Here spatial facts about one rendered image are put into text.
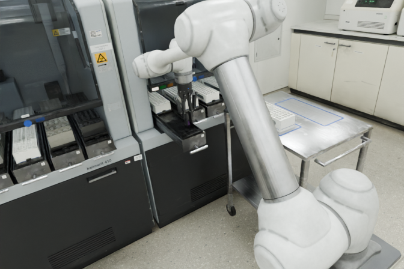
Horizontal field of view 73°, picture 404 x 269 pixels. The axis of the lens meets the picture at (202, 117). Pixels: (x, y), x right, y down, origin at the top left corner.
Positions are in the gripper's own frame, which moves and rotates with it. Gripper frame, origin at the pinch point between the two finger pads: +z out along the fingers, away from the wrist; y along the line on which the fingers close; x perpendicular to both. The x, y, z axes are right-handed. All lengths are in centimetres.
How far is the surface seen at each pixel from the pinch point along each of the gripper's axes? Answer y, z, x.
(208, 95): -23.2, -2.1, -15.0
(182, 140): 11.0, 3.5, 13.3
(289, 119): -34, -3, 39
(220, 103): -29.2, 4.1, -11.4
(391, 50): -224, 8, -11
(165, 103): 2.7, -2.0, -21.8
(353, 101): -224, 69, -37
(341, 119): -61, 2, 48
